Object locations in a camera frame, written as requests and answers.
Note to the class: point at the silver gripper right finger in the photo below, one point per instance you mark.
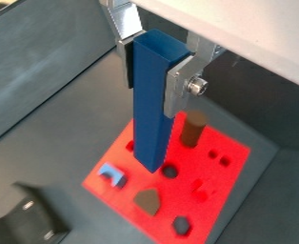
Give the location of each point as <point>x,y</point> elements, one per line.
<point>184,77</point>

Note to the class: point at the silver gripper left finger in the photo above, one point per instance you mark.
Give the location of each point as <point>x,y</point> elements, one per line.
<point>125,24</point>

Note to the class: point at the dark blue rectangular bar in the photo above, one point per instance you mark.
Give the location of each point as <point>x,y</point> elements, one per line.
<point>156,53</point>

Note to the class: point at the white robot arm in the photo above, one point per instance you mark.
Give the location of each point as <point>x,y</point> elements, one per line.
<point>258,29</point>

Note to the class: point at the red peg board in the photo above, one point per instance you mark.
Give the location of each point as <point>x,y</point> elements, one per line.
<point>184,220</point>

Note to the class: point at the black curved fixture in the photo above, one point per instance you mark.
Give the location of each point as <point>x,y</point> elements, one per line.
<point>31,222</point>

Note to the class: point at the tall brown cylinder peg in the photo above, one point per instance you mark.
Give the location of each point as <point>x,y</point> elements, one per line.
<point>192,129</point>

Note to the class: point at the light blue notched peg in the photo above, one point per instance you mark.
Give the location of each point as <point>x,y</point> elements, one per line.
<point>111,173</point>

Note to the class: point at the red notched peg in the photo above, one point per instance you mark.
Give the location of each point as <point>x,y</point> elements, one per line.
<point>202,189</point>

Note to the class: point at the short brown pentagon peg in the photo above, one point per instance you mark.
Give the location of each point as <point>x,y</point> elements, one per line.
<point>146,200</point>

